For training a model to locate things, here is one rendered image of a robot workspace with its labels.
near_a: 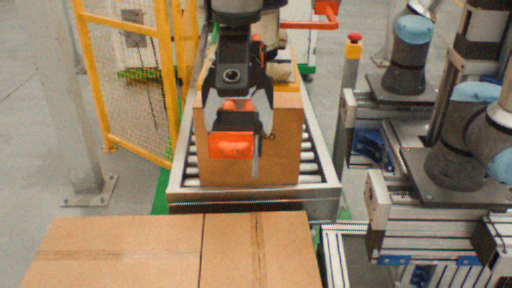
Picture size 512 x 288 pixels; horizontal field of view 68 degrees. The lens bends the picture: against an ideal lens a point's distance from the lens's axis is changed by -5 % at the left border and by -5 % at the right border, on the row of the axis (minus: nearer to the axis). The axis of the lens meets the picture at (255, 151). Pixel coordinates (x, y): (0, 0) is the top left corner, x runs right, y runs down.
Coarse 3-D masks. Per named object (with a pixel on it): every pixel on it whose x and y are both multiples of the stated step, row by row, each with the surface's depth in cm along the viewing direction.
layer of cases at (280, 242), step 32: (64, 224) 148; (96, 224) 148; (128, 224) 148; (160, 224) 148; (192, 224) 148; (224, 224) 148; (256, 224) 149; (288, 224) 149; (64, 256) 134; (96, 256) 135; (128, 256) 135; (160, 256) 135; (192, 256) 135; (224, 256) 135; (256, 256) 136; (288, 256) 135
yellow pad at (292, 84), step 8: (280, 48) 126; (288, 48) 133; (288, 64) 121; (296, 64) 123; (296, 72) 117; (280, 80) 111; (288, 80) 111; (296, 80) 112; (280, 88) 109; (288, 88) 109; (296, 88) 109
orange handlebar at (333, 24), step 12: (324, 12) 135; (288, 24) 119; (300, 24) 119; (312, 24) 119; (324, 24) 119; (336, 24) 119; (252, 36) 109; (228, 108) 72; (252, 108) 73; (228, 144) 62; (240, 144) 62
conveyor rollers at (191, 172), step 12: (204, 60) 288; (192, 144) 200; (192, 156) 185; (312, 156) 186; (192, 168) 177; (300, 168) 178; (312, 168) 178; (192, 180) 170; (300, 180) 171; (312, 180) 171
